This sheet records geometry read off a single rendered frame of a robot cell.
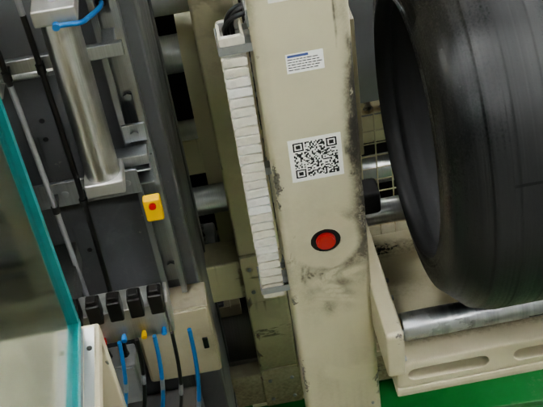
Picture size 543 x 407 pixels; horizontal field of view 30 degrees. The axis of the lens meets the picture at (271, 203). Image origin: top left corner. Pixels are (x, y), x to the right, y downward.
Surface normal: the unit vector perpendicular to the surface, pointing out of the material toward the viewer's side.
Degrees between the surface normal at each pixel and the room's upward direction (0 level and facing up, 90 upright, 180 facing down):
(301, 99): 90
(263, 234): 90
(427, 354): 0
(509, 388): 0
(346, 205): 90
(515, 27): 34
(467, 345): 0
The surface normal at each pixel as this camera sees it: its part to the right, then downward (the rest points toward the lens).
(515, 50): 0.00, -0.19
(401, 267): -0.12, -0.76
